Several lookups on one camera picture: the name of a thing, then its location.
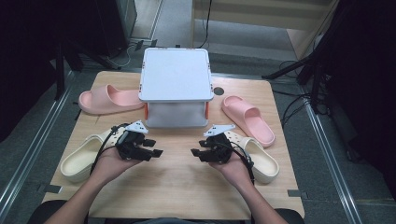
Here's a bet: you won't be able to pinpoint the person's left hand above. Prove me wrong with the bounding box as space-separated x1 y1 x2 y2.
92 147 144 185

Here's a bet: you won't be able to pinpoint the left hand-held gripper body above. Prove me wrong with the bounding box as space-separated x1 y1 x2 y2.
115 120 149 161

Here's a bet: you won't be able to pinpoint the cream clog shoe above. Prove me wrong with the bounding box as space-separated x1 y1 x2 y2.
60 126 132 183
223 130 280 185

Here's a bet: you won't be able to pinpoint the light wooden platform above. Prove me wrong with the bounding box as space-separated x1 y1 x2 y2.
191 0 340 61

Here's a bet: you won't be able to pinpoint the left hand-held gripper cable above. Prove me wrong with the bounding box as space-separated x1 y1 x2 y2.
90 122 130 175

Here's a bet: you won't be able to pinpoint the white floor cable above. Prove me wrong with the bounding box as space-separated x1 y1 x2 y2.
106 45 134 68

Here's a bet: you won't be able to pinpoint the person's right hand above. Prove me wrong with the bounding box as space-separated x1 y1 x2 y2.
207 152 255 189

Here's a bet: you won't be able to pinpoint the black floor cables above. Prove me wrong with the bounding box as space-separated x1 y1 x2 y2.
272 59 312 127

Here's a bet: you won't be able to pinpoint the black hanging cable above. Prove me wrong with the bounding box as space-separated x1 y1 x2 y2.
195 0 213 49

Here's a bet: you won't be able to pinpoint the hand-held gripper cable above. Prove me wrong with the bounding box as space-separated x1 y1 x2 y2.
218 141 256 186
90 122 130 175

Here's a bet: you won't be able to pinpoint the black tripod stand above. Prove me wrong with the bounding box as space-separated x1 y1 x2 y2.
261 46 332 115
53 40 123 101

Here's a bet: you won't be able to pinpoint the pink slide slipper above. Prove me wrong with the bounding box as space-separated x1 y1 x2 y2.
221 95 276 148
78 83 146 116

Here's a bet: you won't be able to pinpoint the white two-tier shoe rack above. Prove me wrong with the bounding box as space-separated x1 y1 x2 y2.
138 47 215 129

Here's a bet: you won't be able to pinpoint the right hand-held gripper cable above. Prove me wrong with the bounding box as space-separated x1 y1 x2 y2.
218 141 256 186

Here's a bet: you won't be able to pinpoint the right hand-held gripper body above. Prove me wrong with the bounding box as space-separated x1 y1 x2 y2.
203 124 236 164

